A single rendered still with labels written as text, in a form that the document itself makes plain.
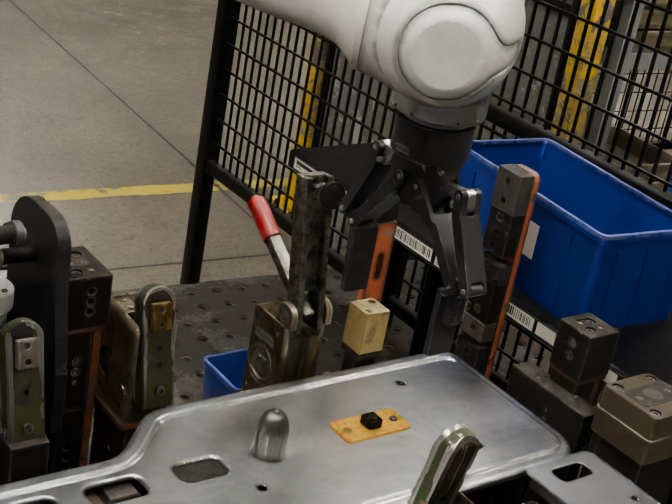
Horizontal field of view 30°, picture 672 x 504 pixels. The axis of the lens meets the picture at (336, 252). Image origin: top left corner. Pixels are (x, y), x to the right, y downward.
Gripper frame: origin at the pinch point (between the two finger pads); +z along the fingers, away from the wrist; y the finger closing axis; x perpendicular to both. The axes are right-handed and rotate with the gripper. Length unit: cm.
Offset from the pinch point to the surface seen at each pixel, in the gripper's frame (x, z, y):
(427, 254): 32.4, 12.5, -30.2
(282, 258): -0.4, 3.4, -19.0
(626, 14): 178, 9, -127
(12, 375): -34.0, 8.1, -12.7
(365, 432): -1.5, 13.5, 1.1
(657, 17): 193, 10, -128
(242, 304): 36, 44, -75
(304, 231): -1.6, -2.1, -14.4
